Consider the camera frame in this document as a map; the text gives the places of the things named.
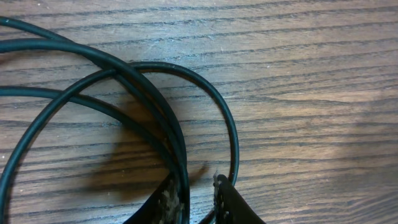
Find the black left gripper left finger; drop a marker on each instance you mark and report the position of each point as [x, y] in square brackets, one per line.
[163, 206]

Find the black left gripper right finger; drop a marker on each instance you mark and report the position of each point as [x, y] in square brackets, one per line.
[230, 207]

